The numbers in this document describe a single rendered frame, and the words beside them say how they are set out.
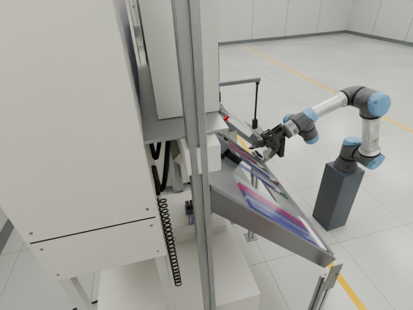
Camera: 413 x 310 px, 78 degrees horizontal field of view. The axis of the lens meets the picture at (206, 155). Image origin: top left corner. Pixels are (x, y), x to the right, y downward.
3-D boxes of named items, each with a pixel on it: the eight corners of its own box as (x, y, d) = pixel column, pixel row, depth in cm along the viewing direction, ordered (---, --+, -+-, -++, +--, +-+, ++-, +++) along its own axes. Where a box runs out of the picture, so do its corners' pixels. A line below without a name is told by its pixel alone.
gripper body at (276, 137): (258, 135, 126) (279, 120, 124) (265, 146, 131) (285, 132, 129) (265, 142, 120) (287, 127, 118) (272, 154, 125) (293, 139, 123)
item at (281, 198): (259, 168, 158) (262, 164, 158) (324, 259, 105) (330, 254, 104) (239, 153, 149) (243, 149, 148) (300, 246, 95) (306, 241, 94)
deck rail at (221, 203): (321, 264, 106) (333, 254, 104) (324, 268, 104) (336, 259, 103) (195, 199, 69) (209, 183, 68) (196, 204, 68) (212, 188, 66)
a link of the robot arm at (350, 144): (348, 149, 181) (353, 132, 173) (364, 158, 170) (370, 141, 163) (335, 152, 178) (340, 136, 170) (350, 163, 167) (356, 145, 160)
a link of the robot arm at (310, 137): (308, 129, 138) (303, 115, 131) (323, 138, 129) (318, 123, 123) (297, 138, 138) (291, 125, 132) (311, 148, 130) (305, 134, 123)
